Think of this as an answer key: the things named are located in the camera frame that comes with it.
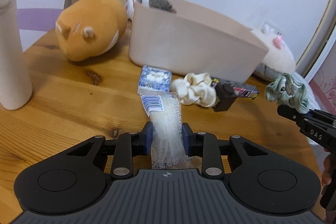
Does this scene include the white red sneaker toy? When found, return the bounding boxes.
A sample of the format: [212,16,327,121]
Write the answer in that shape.
[125,0,136,21]

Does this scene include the white wall socket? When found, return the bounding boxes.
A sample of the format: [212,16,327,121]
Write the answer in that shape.
[260,20,283,35]

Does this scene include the wooden curved frame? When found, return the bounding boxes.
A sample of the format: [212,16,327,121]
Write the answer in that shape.
[296,0,335,77]

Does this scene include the green plaid scrunchie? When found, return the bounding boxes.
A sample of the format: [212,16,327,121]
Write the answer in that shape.
[265,73,309,114]

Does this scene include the beige plastic storage bin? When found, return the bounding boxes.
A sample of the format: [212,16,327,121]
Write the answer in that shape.
[129,0,269,83]

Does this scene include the small black box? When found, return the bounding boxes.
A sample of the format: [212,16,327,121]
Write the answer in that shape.
[213,84,237,112]

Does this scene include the cream white scrunchie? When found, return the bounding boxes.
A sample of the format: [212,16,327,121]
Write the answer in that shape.
[170,73,217,108]

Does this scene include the grey hedgehog plush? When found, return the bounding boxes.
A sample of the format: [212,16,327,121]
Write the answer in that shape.
[137,0,176,13]

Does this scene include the clear plastic packet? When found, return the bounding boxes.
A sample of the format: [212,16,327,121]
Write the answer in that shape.
[139,92,201,169]

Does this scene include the colourful long flat box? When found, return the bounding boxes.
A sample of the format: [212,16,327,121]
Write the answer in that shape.
[211,77,260,100]

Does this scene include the white cream round plush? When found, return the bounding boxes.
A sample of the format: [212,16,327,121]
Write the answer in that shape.
[251,29,295,82]

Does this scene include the orange hamster plush toy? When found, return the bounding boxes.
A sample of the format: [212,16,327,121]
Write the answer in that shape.
[55,0,127,62]

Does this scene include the cream tall bottle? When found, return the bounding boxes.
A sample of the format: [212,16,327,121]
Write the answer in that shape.
[1,0,33,110]

